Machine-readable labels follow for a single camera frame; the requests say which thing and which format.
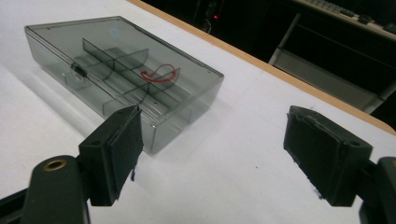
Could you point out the red rubber band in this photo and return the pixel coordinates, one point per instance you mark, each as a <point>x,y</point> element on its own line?
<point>155,79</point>

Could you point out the black device with red light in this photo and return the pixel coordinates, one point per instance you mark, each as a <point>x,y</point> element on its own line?
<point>215,16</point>

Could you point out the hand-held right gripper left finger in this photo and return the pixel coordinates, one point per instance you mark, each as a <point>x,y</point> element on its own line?
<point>109,158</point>

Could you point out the white metal frame desk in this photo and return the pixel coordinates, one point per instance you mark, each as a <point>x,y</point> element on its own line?
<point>327,81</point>

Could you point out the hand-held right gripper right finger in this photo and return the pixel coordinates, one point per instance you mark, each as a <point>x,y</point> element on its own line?
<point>327,152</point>

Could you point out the clear grey plastic compartment box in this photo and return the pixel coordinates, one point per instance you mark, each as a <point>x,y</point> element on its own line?
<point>93,37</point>

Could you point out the grey computer keyboard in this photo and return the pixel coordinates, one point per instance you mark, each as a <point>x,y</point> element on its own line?
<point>330,6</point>

